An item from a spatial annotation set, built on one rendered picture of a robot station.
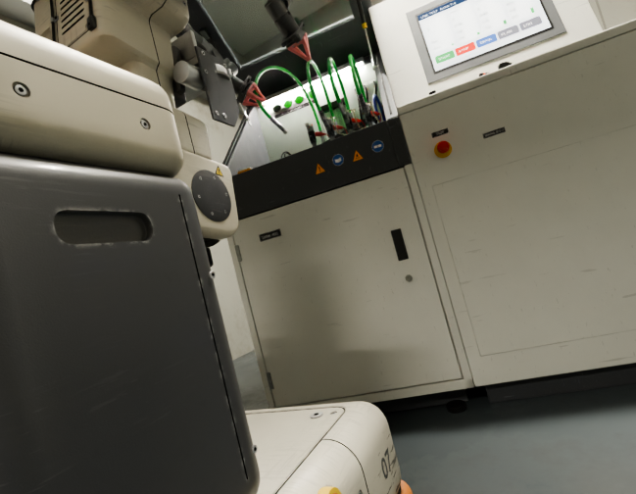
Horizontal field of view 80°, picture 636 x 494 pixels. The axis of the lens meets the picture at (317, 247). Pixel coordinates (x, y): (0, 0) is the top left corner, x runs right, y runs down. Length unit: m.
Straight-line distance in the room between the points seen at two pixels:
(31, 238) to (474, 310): 1.13
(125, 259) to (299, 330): 1.01
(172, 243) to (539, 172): 1.08
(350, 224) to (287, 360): 0.52
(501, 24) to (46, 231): 1.60
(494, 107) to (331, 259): 0.68
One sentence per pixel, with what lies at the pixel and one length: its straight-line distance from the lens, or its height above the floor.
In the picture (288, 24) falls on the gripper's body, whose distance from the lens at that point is 1.36.
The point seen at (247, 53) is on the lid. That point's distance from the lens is 2.01.
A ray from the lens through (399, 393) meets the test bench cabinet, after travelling 1.34.
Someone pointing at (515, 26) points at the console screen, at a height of 1.20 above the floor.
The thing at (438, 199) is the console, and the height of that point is 0.65.
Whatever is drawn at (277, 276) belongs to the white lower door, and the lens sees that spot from 1.36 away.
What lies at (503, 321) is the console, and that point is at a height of 0.25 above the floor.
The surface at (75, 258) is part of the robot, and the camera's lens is 0.37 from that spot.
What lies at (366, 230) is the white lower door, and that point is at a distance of 1.26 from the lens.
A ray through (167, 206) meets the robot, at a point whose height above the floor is 0.64.
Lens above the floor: 0.53
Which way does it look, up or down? 4 degrees up
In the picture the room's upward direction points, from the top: 15 degrees counter-clockwise
